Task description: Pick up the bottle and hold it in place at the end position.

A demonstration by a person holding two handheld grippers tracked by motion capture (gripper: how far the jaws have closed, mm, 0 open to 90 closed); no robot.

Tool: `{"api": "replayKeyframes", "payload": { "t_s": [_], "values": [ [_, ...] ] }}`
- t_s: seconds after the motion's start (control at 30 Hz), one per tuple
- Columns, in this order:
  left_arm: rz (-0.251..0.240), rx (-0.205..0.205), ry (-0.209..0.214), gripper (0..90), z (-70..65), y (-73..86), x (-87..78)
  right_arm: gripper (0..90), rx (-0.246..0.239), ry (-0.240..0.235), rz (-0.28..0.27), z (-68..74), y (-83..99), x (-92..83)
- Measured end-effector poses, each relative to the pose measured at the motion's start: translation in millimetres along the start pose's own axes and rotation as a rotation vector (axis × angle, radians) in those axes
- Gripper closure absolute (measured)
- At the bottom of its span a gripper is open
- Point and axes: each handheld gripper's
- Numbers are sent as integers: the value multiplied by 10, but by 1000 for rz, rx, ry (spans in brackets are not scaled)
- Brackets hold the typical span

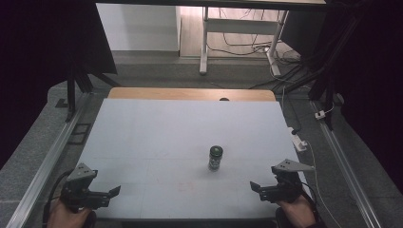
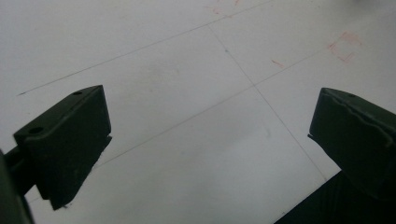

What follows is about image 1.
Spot person's right hand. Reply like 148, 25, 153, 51
276, 194, 317, 228

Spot black metal stand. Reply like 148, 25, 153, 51
274, 13, 364, 131
54, 61, 123, 124

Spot aluminium rail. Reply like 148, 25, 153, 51
5, 92, 93, 228
309, 100, 383, 228

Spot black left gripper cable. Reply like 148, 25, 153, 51
42, 170, 74, 228

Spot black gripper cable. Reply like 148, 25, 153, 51
42, 170, 74, 228
298, 180, 318, 212

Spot white table cover sheet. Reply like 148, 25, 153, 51
75, 98, 313, 220

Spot person's left hand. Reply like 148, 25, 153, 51
47, 199, 93, 228

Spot small dark jar green lid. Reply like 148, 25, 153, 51
207, 144, 224, 172

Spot black curtain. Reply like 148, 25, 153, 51
0, 0, 119, 170
280, 0, 403, 193

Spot thin white cable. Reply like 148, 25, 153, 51
304, 141, 344, 228

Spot white power strip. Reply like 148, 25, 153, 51
287, 126, 309, 153

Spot black floor cables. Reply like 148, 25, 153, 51
206, 9, 302, 65

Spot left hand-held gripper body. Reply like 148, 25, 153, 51
60, 162, 110, 214

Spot white desk frame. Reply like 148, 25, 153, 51
199, 6, 290, 77

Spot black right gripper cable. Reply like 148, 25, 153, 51
298, 180, 318, 212

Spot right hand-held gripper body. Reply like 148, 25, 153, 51
268, 159, 317, 204

